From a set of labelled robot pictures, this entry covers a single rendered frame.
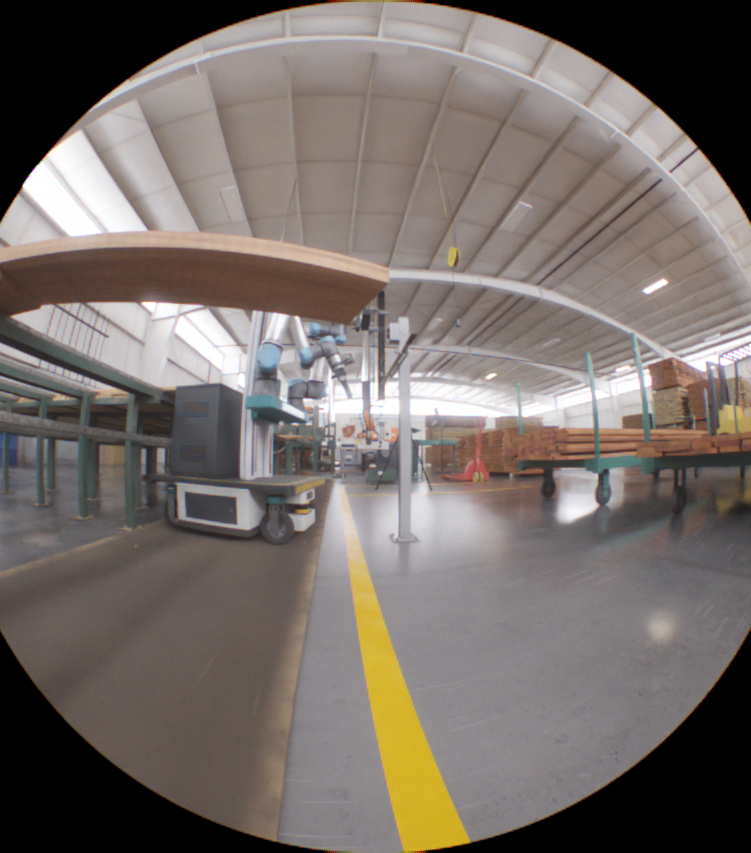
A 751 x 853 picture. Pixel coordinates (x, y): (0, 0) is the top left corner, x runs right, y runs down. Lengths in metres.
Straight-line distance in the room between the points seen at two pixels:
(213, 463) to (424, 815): 1.60
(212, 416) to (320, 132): 6.51
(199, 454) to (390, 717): 1.50
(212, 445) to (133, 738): 1.41
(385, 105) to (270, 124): 2.30
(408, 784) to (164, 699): 0.43
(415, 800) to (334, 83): 7.20
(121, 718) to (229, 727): 0.20
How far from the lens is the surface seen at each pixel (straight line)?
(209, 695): 0.66
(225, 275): 0.76
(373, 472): 5.08
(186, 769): 0.55
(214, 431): 1.66
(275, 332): 1.47
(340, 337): 1.72
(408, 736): 0.58
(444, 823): 0.50
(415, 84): 6.94
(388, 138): 7.44
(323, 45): 5.89
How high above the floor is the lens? 0.47
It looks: 6 degrees up
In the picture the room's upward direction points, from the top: straight up
